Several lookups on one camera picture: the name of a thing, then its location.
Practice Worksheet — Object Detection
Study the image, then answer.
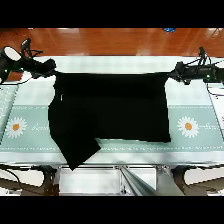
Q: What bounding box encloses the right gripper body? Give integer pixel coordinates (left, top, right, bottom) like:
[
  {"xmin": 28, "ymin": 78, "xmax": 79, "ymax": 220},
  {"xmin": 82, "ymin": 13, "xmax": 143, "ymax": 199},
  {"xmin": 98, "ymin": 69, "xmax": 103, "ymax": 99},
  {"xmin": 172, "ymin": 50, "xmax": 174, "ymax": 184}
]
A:
[{"xmin": 168, "ymin": 61, "xmax": 192, "ymax": 85}]

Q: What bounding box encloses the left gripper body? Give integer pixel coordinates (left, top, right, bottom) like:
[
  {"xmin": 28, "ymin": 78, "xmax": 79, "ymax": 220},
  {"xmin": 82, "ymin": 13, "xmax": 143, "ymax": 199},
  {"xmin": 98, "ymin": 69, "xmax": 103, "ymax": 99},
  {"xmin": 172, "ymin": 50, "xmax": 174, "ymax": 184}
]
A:
[{"xmin": 31, "ymin": 58, "xmax": 58, "ymax": 79}]

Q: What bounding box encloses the black T-shirt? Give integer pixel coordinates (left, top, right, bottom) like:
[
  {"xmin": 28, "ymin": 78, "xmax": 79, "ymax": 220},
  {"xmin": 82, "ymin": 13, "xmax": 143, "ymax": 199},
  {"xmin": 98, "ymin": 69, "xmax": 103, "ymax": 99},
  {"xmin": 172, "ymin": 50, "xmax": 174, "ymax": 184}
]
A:
[{"xmin": 47, "ymin": 71, "xmax": 172, "ymax": 171}]

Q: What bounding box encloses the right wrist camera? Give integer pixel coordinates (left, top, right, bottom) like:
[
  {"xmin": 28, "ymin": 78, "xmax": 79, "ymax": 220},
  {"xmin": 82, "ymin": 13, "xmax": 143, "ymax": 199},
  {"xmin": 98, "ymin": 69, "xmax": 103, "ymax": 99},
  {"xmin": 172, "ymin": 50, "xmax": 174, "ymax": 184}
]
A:
[{"xmin": 195, "ymin": 46, "xmax": 210, "ymax": 67}]

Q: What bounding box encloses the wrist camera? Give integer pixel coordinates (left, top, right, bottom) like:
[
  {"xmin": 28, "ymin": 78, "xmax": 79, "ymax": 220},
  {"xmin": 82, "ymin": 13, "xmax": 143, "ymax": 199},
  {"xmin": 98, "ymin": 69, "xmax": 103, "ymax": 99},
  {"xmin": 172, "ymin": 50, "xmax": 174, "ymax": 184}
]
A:
[
  {"xmin": 19, "ymin": 37, "xmax": 45, "ymax": 60},
  {"xmin": 195, "ymin": 46, "xmax": 210, "ymax": 67}
]

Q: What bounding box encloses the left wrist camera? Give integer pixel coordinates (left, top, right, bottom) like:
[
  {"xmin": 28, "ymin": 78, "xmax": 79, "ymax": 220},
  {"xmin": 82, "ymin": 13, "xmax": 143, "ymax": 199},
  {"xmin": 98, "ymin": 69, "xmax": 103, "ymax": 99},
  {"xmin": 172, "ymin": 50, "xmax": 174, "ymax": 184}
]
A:
[{"xmin": 19, "ymin": 37, "xmax": 45, "ymax": 60}]

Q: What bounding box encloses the black cable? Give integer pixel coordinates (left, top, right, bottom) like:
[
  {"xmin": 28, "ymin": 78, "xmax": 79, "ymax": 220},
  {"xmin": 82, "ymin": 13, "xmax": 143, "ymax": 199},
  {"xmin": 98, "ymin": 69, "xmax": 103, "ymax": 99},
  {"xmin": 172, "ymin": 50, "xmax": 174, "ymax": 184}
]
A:
[{"xmin": 205, "ymin": 82, "xmax": 224, "ymax": 99}]

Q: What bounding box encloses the silver frame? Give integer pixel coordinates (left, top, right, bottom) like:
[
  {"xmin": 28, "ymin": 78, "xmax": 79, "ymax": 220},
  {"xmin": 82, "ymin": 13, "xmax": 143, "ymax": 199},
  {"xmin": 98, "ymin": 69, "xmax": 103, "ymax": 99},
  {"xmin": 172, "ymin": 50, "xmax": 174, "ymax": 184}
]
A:
[{"xmin": 0, "ymin": 162, "xmax": 224, "ymax": 197}]

